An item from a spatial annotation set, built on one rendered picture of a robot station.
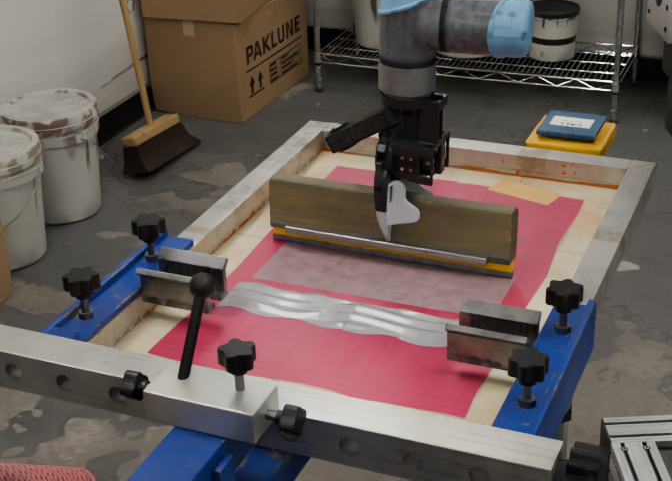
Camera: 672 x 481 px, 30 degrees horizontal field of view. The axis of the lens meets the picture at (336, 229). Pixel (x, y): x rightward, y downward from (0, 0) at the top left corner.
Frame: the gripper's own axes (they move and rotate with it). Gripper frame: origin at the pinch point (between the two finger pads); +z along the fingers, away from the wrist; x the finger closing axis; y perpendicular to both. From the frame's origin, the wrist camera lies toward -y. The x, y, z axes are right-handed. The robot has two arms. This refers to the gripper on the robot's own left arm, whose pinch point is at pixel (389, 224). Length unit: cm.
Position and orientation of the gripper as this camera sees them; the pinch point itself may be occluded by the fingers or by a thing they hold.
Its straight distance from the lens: 174.4
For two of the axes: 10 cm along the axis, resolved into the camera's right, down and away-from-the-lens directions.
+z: 0.0, 8.9, 4.5
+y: 9.2, 1.7, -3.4
